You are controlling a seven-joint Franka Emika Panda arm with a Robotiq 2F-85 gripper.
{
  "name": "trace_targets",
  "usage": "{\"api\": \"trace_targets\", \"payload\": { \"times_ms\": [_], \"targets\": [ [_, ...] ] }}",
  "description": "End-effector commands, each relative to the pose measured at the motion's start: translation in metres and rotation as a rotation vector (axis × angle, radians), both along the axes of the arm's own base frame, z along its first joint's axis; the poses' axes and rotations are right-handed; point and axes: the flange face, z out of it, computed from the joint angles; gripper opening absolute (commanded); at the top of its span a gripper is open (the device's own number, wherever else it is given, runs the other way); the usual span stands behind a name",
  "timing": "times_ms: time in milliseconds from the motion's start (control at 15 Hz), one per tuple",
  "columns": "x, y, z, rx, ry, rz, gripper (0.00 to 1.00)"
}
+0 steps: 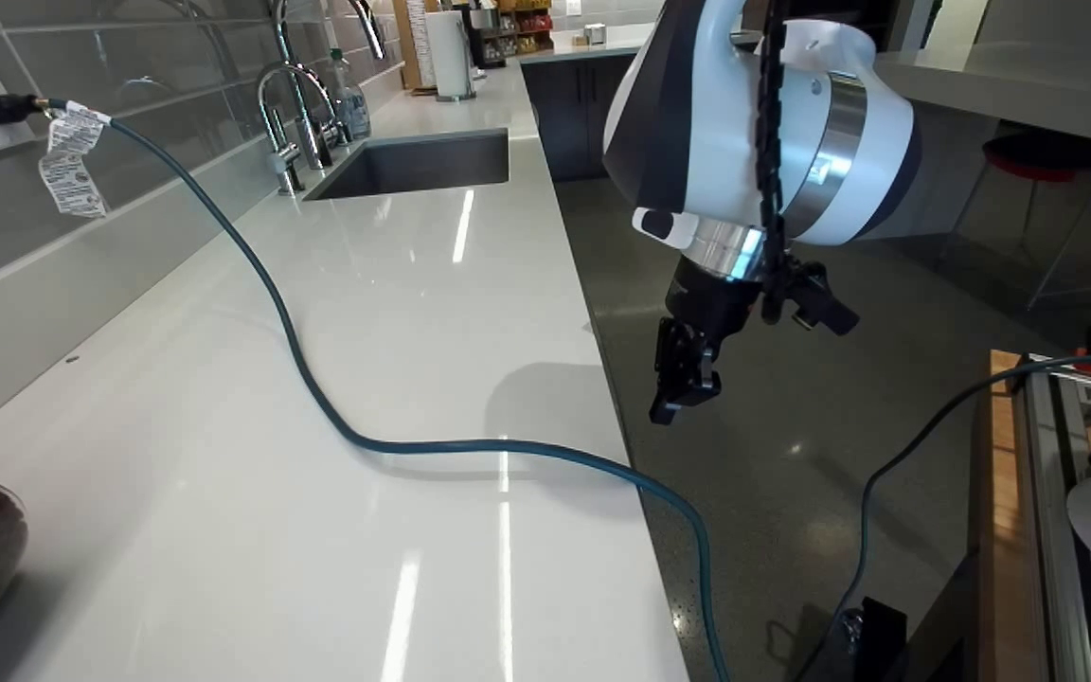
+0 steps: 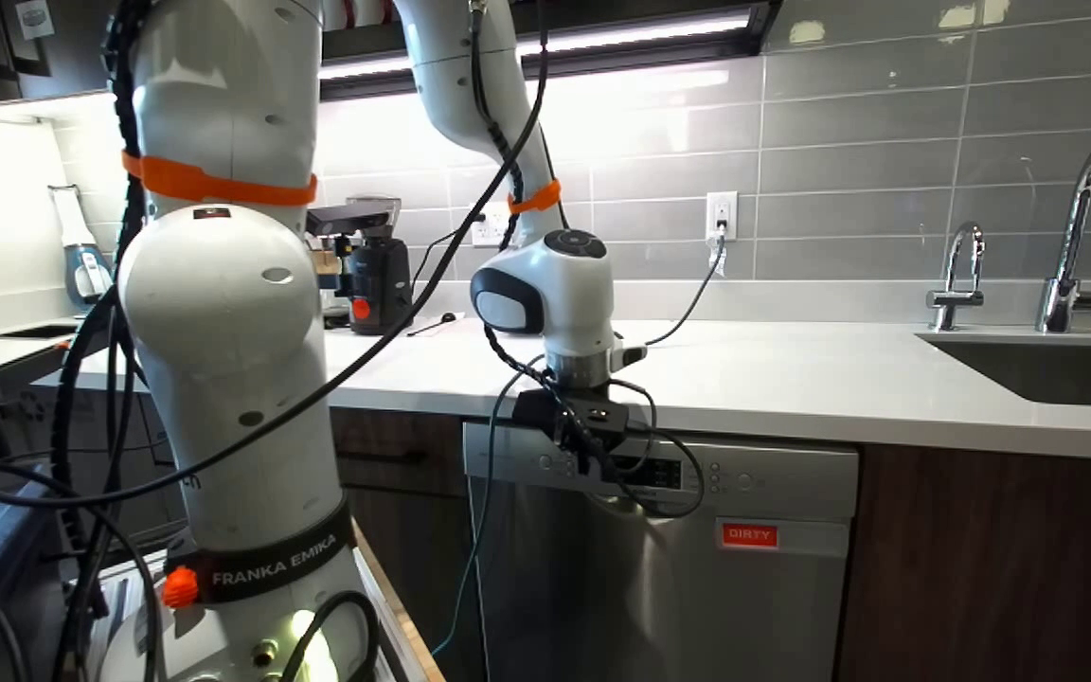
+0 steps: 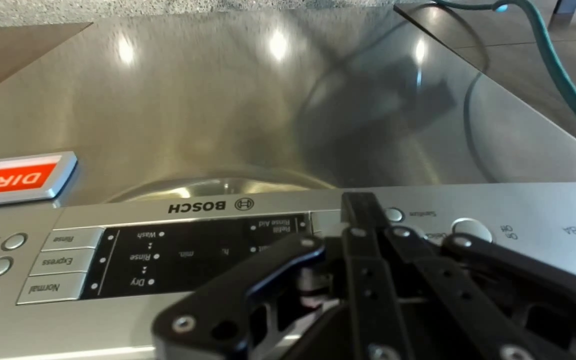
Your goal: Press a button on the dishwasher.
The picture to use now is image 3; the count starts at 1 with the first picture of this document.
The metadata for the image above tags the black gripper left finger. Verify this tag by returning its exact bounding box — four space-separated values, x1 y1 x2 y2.
152 189 417 360

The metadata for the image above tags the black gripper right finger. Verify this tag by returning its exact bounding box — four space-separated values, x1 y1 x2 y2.
371 192 576 360

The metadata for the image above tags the stainless steel Bosch dishwasher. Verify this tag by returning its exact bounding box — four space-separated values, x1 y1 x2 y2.
0 5 576 360

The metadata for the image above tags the red dirty magnet sign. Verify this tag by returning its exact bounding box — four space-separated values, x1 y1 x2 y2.
0 149 80 210

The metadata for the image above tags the brown wood cabinet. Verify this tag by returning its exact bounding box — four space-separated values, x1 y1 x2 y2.
0 22 95 105

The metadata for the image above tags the teal cable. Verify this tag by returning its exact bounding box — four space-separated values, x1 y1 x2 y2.
435 0 576 153

